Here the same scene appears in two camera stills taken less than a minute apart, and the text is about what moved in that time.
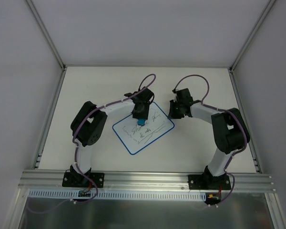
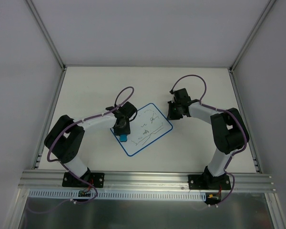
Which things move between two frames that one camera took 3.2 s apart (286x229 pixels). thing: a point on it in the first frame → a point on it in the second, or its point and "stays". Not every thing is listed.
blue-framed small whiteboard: x=138 y=138 stays
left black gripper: x=140 y=112 → x=121 y=130
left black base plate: x=68 y=180 stays
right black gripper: x=172 y=109 stays
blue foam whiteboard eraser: x=141 y=121 → x=123 y=137
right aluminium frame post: x=239 y=102 stays
